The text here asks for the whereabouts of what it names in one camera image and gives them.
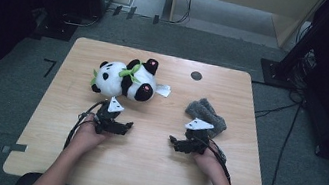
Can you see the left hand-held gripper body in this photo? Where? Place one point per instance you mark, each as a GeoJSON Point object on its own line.
{"type": "Point", "coordinates": [106, 120]}

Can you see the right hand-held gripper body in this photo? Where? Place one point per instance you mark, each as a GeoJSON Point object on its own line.
{"type": "Point", "coordinates": [198, 142]}

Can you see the grey fluffy cloth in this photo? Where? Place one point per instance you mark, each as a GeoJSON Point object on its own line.
{"type": "Point", "coordinates": [204, 112]}

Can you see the black and white panda plush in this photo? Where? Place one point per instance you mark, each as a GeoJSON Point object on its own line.
{"type": "Point", "coordinates": [114, 79]}

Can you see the person's right hand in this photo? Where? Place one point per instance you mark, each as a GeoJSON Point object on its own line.
{"type": "Point", "coordinates": [211, 163]}

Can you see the person's left hand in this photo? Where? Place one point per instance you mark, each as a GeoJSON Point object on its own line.
{"type": "Point", "coordinates": [85, 136]}

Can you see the dark round table grommet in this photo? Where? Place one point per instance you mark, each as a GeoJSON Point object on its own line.
{"type": "Point", "coordinates": [196, 75]}

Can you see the grey tape strip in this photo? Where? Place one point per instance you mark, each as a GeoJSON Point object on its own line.
{"type": "Point", "coordinates": [14, 148]}

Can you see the black flat stand base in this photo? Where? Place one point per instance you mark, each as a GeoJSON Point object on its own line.
{"type": "Point", "coordinates": [55, 28]}

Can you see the black stand with base plate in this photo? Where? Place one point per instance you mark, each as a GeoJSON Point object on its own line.
{"type": "Point", "coordinates": [298, 50]}

